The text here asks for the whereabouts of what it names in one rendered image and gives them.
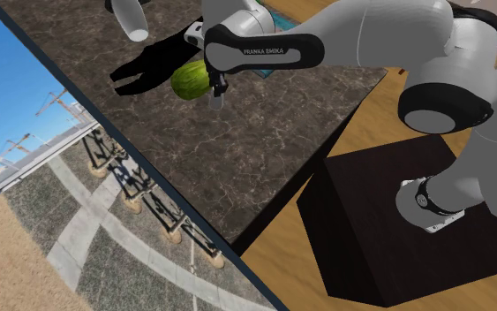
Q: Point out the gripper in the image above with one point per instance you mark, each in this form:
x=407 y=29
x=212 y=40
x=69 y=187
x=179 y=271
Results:
x=168 y=54

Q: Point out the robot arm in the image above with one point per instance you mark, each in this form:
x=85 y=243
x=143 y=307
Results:
x=385 y=30

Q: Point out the green melon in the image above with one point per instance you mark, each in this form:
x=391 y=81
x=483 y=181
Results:
x=190 y=82

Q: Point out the small clear black-capped bottle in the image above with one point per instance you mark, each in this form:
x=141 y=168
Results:
x=218 y=92

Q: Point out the dark marble top table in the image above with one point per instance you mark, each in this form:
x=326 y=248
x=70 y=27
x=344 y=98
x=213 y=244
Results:
x=239 y=146

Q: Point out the teal box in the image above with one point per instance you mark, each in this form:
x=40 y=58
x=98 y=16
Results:
x=283 y=22

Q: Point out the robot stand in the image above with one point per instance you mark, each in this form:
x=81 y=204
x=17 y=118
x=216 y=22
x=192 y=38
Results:
x=381 y=241

